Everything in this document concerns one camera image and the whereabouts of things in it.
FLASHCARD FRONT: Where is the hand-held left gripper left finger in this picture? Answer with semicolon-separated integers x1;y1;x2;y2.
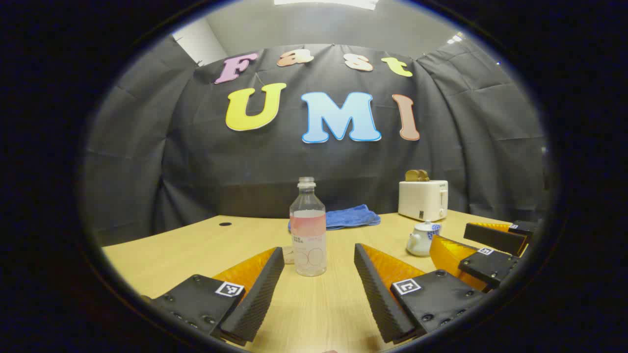
147;247;286;347

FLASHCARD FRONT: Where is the clear pink-label water bottle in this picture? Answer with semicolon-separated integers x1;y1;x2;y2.
289;177;327;277

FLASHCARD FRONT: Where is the white toaster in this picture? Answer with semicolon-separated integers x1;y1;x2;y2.
398;180;449;222

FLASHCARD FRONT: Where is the blue folded towel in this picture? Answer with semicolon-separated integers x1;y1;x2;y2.
288;204;381;232

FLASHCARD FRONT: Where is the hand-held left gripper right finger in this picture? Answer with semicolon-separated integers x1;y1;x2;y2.
354;243;487;345

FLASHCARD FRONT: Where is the ceiling light panel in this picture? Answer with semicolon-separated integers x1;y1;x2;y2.
274;0;379;10

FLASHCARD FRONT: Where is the white blue-patterned teacup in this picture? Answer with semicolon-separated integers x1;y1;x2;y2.
406;221;442;257

